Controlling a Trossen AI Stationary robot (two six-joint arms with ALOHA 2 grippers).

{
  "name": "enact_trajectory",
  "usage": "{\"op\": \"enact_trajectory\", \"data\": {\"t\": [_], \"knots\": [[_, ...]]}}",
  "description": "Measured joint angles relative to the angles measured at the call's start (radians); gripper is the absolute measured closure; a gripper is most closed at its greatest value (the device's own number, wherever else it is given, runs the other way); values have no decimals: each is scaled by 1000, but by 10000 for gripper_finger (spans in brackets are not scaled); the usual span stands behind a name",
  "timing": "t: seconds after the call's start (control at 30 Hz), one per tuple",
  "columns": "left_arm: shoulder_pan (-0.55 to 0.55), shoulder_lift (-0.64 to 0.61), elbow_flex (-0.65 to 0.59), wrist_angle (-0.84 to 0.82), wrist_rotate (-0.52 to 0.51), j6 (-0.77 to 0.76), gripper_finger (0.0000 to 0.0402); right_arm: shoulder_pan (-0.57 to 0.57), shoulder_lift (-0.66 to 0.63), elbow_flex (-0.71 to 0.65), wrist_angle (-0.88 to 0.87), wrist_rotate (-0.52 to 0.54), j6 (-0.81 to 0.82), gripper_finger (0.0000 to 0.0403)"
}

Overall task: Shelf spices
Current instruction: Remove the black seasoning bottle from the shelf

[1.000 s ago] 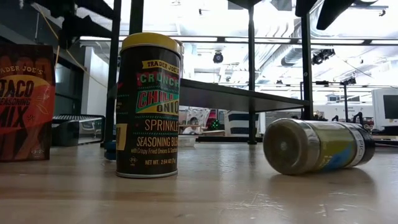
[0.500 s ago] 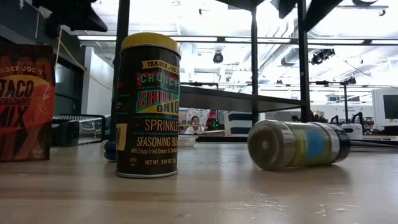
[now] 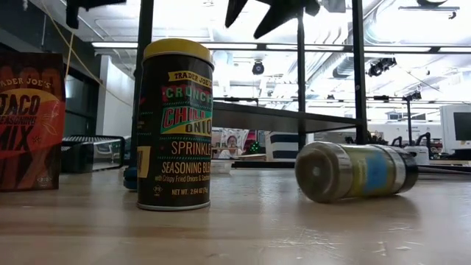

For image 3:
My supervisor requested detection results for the black ceiling spotlight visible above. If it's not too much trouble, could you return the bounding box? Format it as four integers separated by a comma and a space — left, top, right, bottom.
366, 57, 397, 77

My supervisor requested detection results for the person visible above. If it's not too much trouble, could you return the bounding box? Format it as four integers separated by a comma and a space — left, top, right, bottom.
219, 135, 244, 160

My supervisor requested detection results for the long ceiling light bar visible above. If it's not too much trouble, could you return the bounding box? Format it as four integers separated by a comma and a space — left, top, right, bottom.
91, 41, 471, 53

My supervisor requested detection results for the dark wooden black-framed shelf unit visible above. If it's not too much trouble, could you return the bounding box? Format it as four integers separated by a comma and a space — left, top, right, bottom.
128, 0, 369, 172

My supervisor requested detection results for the white monitor cabinet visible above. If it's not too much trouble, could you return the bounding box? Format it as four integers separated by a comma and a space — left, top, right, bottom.
439, 105, 471, 161

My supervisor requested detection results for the small white machine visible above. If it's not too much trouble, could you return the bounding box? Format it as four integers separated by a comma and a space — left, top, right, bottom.
404, 146, 431, 166

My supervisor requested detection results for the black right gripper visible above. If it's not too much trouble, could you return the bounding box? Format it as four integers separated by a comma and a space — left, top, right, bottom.
224, 0, 321, 40

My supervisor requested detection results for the dark lid green spice jar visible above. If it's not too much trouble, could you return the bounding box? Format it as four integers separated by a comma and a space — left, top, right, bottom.
294, 141, 419, 204

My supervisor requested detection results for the white navy striped box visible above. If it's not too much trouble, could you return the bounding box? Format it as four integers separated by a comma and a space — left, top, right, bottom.
265, 132, 301, 163

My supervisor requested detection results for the orange taco seasoning packet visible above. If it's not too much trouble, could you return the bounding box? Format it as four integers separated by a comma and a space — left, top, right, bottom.
0, 51, 66, 192

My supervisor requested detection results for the black mesh basket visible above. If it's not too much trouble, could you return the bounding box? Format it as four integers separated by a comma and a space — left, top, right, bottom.
60, 135, 125, 174

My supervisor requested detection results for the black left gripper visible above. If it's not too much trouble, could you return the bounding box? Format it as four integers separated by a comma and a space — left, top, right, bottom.
65, 0, 126, 29

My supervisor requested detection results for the yellow lid seasoning can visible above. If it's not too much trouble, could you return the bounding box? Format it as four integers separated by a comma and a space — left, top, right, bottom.
135, 38, 215, 212

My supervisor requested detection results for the hanging yellow cord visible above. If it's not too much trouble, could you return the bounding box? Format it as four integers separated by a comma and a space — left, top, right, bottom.
40, 0, 133, 107

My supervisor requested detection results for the blue bag clip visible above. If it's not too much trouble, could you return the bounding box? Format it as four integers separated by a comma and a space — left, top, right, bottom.
123, 167, 139, 191

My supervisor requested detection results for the black gantry frame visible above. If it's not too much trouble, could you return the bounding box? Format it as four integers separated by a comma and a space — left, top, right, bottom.
367, 94, 414, 146

